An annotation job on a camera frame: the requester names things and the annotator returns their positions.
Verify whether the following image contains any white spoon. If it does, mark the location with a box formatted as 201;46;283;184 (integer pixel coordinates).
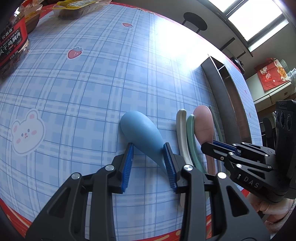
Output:
176;108;192;208

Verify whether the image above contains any black round chair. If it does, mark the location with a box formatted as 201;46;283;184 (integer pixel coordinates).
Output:
181;12;207;34
262;116;278;147

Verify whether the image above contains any pink ceramic bowl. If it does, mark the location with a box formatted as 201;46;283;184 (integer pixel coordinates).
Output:
23;5;42;34

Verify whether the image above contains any rice cooker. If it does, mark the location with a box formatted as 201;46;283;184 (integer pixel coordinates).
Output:
233;57;244;73

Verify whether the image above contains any red printed cloth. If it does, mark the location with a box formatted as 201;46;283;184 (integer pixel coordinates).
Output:
254;58;289;92

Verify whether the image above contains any person's right hand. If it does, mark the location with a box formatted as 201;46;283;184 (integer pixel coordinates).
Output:
246;193;295;230

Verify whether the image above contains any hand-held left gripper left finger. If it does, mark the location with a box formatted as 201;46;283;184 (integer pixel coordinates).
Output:
25;142;134;241

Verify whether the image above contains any white fridge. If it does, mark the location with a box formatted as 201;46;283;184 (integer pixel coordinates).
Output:
253;80;296;113

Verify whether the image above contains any red label jar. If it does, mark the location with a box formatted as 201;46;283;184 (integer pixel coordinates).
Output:
0;6;30;79

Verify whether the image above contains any pink spoon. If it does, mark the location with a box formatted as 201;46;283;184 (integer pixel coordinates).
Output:
193;105;216;174

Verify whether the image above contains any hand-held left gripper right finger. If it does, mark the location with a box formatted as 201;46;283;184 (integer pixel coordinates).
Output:
163;142;271;241

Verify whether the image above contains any stainless steel utensil holder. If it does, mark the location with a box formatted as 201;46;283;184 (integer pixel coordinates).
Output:
201;55;253;149

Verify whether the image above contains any blue spoon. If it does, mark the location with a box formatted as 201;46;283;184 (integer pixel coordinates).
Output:
120;111;167;168

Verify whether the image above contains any green spoon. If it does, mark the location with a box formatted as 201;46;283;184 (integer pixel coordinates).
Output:
186;114;207;173

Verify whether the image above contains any dark framed window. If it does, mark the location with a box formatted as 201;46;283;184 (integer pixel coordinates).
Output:
196;0;289;55

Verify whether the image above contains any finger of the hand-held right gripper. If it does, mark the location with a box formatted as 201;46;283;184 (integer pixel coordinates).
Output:
213;140;275;156
201;142;273;172

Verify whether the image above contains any yellow snack packet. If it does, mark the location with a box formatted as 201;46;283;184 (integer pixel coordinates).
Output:
52;0;111;19

